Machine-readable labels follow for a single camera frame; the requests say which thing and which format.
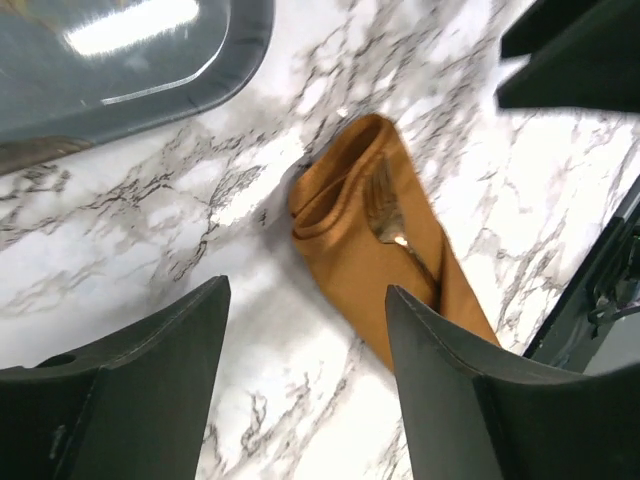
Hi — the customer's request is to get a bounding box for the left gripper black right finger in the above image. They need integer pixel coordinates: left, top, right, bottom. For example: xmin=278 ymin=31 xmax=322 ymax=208
xmin=386 ymin=286 xmax=639 ymax=479

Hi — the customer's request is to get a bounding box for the copper fork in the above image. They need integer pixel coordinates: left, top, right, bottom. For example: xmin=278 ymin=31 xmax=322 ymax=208
xmin=363 ymin=156 xmax=440 ymax=296

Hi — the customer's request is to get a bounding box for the teal floral serving tray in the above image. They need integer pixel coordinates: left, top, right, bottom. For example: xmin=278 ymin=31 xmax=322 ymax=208
xmin=1 ymin=1 xmax=275 ymax=174

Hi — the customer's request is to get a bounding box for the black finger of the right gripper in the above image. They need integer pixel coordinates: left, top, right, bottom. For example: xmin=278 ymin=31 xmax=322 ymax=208
xmin=500 ymin=1 xmax=620 ymax=59
xmin=496 ymin=32 xmax=639 ymax=112

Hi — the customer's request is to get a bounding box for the orange-brown cloth napkin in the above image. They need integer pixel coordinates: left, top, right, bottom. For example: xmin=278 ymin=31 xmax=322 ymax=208
xmin=288 ymin=114 xmax=498 ymax=368

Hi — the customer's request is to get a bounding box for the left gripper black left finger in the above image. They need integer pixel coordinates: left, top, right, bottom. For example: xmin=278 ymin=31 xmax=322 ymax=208
xmin=1 ymin=276 xmax=231 ymax=480

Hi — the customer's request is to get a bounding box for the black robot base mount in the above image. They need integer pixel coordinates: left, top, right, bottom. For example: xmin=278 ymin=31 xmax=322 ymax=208
xmin=524 ymin=181 xmax=639 ymax=373

